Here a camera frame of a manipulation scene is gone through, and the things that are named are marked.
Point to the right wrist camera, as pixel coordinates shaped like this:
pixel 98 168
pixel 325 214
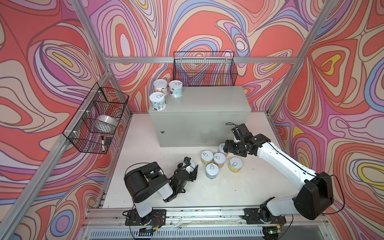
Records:
pixel 241 133

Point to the black wire basket back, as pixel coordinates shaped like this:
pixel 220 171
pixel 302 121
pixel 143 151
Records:
pixel 205 68

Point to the light blue can front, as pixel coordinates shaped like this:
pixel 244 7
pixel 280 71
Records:
pixel 176 89

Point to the grey metal cabinet box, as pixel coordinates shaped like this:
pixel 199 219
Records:
pixel 201 117

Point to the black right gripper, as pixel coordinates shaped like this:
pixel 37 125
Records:
pixel 228 147

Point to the blue label can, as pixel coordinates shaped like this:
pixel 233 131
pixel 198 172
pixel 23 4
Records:
pixel 212 171

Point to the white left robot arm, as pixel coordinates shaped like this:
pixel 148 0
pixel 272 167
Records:
pixel 142 180

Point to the yellow green label can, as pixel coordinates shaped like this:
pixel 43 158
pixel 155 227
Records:
pixel 207 157

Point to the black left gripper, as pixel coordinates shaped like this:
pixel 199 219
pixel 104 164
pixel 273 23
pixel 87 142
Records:
pixel 194 176

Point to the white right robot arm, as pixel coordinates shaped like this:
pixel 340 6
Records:
pixel 315 189

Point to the pink label can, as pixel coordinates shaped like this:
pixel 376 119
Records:
pixel 161 85

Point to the black wire basket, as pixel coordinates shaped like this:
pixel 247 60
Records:
pixel 205 68
pixel 94 126

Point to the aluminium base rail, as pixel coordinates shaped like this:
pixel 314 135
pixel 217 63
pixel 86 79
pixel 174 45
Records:
pixel 204 223

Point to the teal label can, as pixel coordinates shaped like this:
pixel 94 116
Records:
pixel 158 101

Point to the black wire basket left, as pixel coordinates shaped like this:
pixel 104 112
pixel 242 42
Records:
pixel 94 126

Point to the pink can right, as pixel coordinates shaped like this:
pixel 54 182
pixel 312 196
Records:
pixel 221 149

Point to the white tape roll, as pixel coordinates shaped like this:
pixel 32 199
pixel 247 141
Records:
pixel 106 124

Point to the black marker pen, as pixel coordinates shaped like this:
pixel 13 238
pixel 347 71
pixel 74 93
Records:
pixel 103 144

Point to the orange label can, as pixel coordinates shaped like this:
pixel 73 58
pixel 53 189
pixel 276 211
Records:
pixel 219 159

